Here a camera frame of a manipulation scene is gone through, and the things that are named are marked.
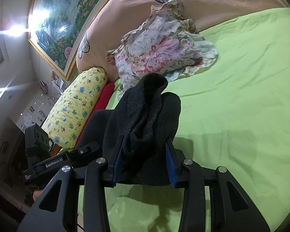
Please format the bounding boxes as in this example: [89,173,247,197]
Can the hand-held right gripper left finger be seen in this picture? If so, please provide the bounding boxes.
[17,135,125,232]

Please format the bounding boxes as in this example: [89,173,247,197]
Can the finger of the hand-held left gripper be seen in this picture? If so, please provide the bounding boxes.
[68,142,100,169]

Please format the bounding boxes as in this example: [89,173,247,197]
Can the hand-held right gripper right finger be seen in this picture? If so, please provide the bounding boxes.
[165,136,271,232]

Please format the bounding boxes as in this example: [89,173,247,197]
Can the black pants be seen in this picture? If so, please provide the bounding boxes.
[75,73,182,186]

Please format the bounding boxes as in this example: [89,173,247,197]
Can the yellow cartoon print pillow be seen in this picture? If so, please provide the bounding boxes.
[41,67,108,149]

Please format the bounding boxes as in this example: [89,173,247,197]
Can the red cloth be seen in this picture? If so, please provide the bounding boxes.
[76,83,115,148]

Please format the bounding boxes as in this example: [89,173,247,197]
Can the green bed sheet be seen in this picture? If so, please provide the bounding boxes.
[75,7,290,232]

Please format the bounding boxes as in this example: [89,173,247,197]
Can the floral ruffled pillow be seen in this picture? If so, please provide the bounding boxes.
[106,0,219,92]

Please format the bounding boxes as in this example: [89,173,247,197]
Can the framed landscape painting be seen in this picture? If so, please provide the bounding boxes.
[28,0,138,81]

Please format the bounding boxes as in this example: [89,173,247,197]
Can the pink quilt with plaid print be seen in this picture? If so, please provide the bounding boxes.
[76,0,290,83]

